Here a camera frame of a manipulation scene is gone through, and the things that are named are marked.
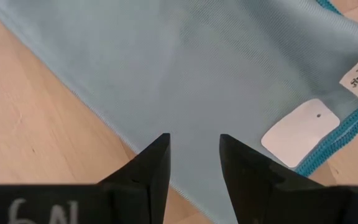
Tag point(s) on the light blue teal-trimmed microfiber towel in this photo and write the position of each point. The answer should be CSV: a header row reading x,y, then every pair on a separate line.
x,y
182,71

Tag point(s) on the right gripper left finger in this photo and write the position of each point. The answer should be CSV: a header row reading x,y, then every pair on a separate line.
x,y
73,202

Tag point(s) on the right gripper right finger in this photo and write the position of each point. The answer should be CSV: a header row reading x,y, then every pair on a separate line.
x,y
275,199

